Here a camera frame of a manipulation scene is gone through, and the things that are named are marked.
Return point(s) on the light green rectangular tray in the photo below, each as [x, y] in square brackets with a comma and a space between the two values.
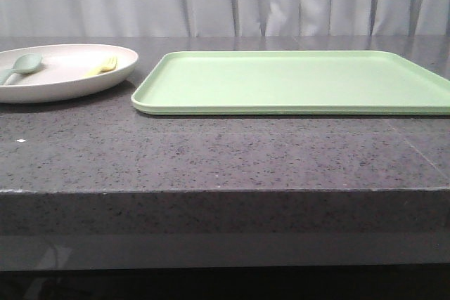
[290, 83]

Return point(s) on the yellow plastic fork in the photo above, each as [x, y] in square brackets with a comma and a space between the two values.
[108, 65]

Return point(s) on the pale green plastic spoon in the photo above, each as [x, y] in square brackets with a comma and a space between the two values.
[25, 64]

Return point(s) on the white round plate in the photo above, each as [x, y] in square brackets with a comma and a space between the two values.
[62, 73]

